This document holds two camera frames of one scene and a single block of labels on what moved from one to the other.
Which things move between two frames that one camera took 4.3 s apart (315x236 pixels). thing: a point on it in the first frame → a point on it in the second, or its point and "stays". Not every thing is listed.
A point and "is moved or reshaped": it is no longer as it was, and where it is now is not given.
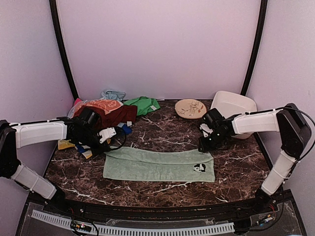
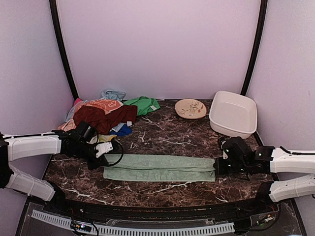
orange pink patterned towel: x=105 y=104 stays
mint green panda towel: x=145 y=164 is moved or reshaped
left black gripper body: x=87 y=138 → x=82 y=151
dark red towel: x=124 y=114 stays
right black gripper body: x=213 y=143 → x=236 y=166
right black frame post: x=263 y=7 stays
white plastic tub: x=230 y=103 stays
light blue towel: x=112 y=94 stays
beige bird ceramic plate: x=190 y=108 stays
